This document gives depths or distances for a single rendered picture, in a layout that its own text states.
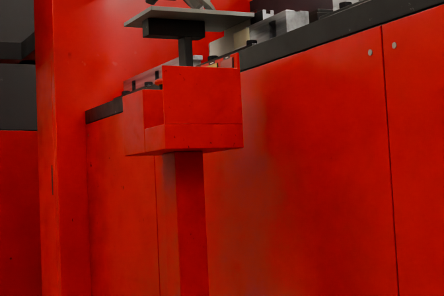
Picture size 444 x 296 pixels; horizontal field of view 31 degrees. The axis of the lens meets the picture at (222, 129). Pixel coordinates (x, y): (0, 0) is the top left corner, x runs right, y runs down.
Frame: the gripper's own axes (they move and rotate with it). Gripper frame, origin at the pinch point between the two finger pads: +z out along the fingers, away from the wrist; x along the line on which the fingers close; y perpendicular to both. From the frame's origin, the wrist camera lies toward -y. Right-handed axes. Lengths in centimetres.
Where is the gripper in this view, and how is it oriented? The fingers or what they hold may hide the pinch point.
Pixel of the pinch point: (206, 13)
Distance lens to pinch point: 194.2
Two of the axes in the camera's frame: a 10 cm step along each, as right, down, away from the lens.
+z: 6.5, 7.5, 1.2
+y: 7.0, -6.6, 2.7
